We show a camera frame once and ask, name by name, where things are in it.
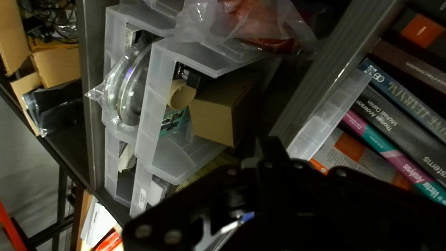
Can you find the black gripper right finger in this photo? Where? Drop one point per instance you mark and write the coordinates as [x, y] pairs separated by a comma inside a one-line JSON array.
[[348, 213]]

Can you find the black operating systems book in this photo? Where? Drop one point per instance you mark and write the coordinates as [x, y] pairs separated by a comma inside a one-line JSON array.
[[398, 125]]

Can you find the dark grey shelf unit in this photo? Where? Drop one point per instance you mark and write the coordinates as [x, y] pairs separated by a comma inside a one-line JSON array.
[[334, 59]]

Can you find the beige tape roll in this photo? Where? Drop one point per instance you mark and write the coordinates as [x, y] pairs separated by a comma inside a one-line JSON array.
[[182, 94]]

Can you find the orange grey book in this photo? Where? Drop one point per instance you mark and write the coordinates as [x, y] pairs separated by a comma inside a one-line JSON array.
[[352, 147]]

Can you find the clear plastic storage tray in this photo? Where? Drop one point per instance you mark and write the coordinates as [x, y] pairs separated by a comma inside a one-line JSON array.
[[143, 195], [157, 147], [111, 27], [113, 175]]

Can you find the teal magenta book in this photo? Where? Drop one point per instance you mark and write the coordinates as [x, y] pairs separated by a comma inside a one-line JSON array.
[[394, 157]]

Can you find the brown orange spine book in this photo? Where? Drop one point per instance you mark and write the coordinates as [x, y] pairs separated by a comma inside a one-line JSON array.
[[419, 29]]

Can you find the small brown cardboard box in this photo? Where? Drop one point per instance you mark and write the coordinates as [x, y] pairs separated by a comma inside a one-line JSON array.
[[217, 119]]

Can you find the orange stool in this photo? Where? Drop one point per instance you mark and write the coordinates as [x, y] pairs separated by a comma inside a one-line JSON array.
[[11, 227]]

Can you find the grey blue hardcover book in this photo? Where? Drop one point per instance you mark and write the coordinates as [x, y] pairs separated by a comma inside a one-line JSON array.
[[408, 97]]

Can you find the open cardboard box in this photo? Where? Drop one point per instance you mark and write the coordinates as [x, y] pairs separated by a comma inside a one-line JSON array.
[[55, 64]]

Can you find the black plastic bag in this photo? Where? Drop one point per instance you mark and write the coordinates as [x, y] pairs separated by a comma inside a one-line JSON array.
[[55, 105]]

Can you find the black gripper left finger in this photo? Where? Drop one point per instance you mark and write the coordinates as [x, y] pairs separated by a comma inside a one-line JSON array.
[[199, 209]]

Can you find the clear plastic bag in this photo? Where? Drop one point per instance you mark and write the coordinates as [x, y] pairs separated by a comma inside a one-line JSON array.
[[259, 22]]

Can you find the dark brown book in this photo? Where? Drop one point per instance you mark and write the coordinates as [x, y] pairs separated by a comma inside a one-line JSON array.
[[412, 62]]

